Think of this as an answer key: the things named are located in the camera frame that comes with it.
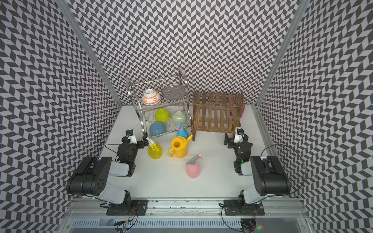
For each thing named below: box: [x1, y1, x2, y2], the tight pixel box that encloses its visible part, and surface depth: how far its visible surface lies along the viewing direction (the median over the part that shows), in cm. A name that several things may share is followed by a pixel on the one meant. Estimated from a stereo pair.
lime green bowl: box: [155, 108, 170, 123], surface depth 105 cm
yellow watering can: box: [168, 134, 194, 159], surface depth 87 cm
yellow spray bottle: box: [145, 136, 163, 160], surface depth 84 cm
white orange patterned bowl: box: [142, 88, 161, 106], surface depth 83 cm
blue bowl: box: [149, 121, 167, 137], surface depth 100 cm
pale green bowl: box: [171, 110, 187, 125], surface depth 102 cm
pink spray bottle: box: [186, 152, 204, 180], surface depth 82 cm
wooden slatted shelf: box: [191, 91, 245, 142], surface depth 91 cm
